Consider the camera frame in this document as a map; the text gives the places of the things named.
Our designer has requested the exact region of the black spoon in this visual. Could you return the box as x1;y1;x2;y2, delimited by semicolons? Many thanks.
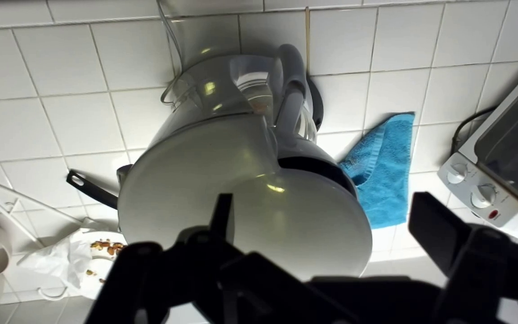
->
65;165;133;211

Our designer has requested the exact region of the black toaster cable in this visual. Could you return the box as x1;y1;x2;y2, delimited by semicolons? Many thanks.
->
450;107;499;156

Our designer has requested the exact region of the white toaster oven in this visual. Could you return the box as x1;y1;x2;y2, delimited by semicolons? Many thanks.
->
437;53;518;229

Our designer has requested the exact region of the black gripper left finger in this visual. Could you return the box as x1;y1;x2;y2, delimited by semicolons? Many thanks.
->
85;193;356;324

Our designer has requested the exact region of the white wire loop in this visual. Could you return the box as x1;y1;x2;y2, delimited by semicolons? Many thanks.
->
0;181;88;229

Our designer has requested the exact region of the blue cloth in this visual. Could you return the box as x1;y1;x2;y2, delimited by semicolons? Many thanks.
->
337;112;418;231

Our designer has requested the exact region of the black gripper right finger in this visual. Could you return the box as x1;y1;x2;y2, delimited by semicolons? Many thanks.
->
407;192;518;324

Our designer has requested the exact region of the white coffee maker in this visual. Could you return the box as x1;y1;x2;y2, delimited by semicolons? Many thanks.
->
117;78;374;282

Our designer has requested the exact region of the white plate with food scraps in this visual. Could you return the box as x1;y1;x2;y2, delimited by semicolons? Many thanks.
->
15;226;130;303

